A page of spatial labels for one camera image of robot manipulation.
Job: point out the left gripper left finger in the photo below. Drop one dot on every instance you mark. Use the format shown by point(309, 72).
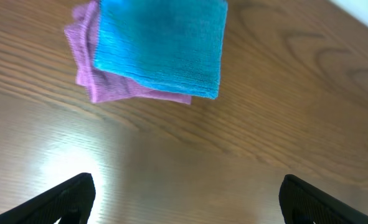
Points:
point(69, 202)

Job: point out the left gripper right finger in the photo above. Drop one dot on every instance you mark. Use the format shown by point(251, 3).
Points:
point(302, 203)

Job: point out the blue microfiber cloth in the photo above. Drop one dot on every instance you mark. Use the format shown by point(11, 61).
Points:
point(166, 45)

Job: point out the folded purple microfiber cloth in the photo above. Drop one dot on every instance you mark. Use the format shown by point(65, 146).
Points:
point(82, 36)

